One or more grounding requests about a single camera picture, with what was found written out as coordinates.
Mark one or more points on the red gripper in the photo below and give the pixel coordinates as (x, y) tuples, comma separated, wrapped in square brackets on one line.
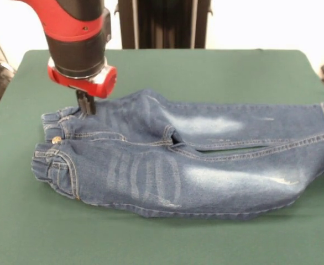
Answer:
[(104, 85)]

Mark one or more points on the blue denim jeans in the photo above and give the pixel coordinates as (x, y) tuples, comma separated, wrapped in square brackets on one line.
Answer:
[(178, 171)]

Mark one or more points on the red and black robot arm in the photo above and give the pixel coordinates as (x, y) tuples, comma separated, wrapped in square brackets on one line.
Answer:
[(73, 33)]

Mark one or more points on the dark green table cloth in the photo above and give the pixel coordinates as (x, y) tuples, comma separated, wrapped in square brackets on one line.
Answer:
[(95, 243)]

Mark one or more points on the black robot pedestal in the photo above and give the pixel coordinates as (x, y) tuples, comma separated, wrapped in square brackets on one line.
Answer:
[(164, 25)]

